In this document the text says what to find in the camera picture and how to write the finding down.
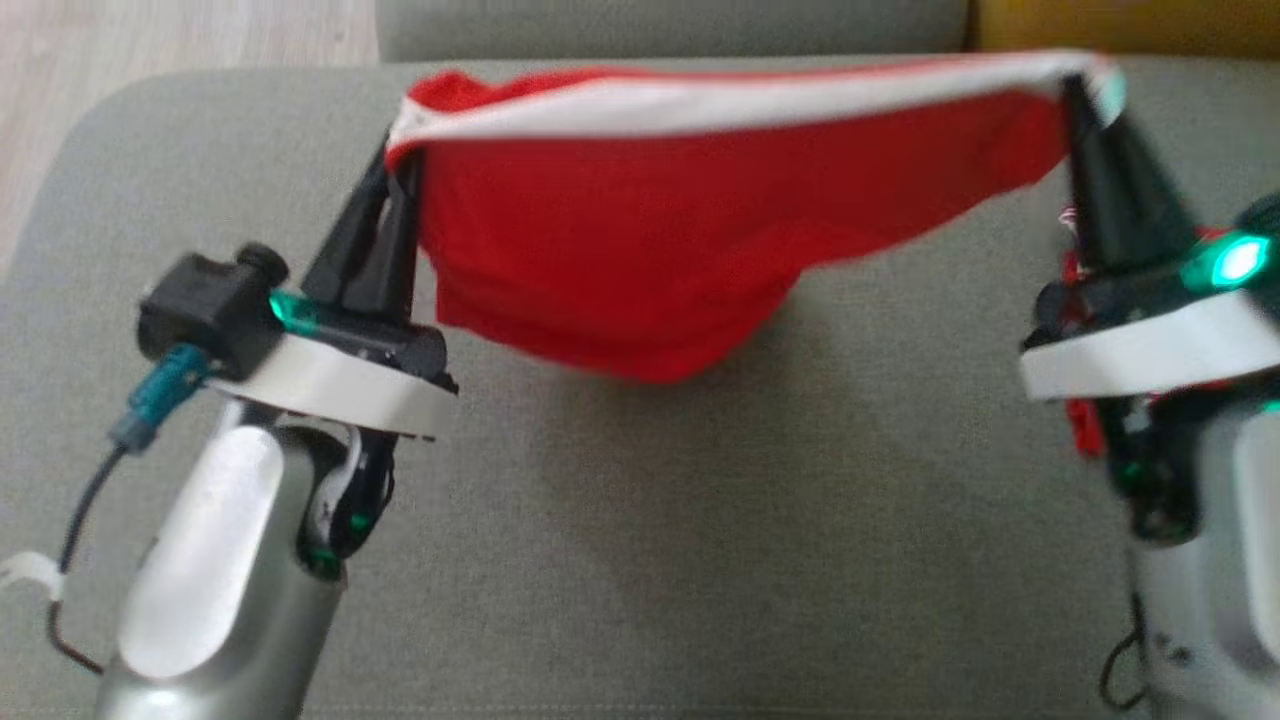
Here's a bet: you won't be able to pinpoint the white cable tag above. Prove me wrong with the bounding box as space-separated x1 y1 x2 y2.
0 550 67 604

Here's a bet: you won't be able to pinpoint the large grey sofa seat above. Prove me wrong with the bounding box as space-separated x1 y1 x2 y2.
0 55 1280 720

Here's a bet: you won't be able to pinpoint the yellow sofa cushion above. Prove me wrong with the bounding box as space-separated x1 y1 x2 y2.
965 0 1280 59

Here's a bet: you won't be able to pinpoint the left camera cable teal plug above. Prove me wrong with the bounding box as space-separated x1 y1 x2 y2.
45 343 216 676

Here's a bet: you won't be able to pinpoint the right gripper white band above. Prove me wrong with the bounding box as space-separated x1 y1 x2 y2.
1018 76 1280 403

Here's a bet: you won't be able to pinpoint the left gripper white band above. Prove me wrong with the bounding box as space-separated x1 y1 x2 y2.
203 148 461 443

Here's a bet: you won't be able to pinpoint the red basketball shorts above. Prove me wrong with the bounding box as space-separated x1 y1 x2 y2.
385 50 1127 387

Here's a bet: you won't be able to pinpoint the small grey sofa cushion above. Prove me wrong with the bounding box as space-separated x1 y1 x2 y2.
375 0 971 64

